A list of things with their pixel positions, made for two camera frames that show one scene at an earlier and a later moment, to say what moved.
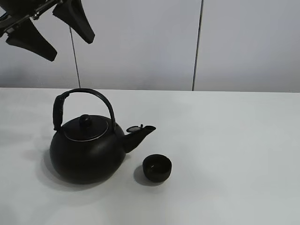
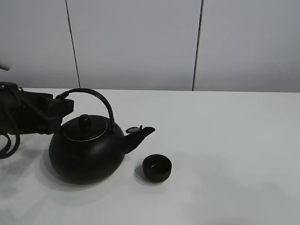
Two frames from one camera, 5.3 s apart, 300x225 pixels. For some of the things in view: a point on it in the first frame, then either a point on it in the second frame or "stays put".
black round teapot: (88, 152) stays put
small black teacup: (156, 168) stays put
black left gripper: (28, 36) to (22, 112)
